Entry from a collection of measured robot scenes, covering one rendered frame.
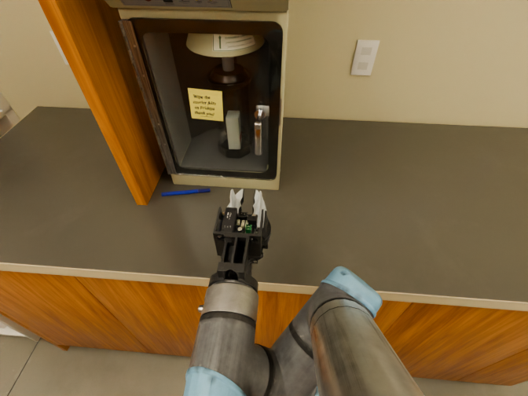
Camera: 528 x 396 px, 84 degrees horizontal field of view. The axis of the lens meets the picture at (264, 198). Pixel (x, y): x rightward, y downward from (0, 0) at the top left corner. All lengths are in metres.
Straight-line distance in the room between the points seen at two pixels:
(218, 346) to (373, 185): 0.70
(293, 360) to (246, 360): 0.06
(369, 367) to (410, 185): 0.79
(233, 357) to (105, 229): 0.60
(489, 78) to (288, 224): 0.88
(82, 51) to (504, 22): 1.14
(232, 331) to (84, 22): 0.59
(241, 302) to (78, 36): 0.54
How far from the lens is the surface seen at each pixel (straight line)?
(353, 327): 0.30
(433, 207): 0.95
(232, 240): 0.43
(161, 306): 1.02
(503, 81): 1.36
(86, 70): 0.68
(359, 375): 0.24
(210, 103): 0.71
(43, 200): 1.06
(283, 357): 0.43
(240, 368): 0.38
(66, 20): 0.66
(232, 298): 0.40
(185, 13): 0.66
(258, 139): 0.68
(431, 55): 1.21
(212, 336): 0.38
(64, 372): 1.85
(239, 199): 0.55
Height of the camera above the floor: 1.57
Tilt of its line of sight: 47 degrees down
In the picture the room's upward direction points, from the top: straight up
